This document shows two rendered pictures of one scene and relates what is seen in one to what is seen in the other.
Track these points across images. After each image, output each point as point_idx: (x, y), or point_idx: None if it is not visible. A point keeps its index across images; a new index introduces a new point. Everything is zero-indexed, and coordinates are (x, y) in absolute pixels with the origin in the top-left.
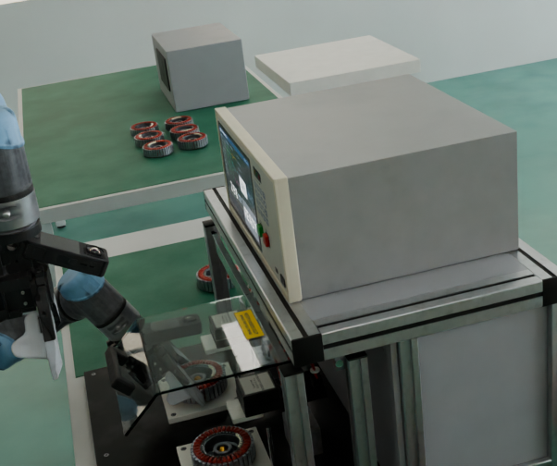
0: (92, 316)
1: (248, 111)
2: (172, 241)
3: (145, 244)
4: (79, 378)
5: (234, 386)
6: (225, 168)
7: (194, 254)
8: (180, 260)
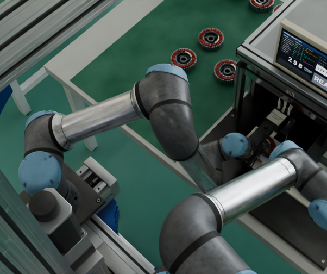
0: (243, 156)
1: (305, 20)
2: (118, 35)
3: (102, 42)
4: (177, 162)
5: (274, 140)
6: (279, 48)
7: (144, 43)
8: (140, 50)
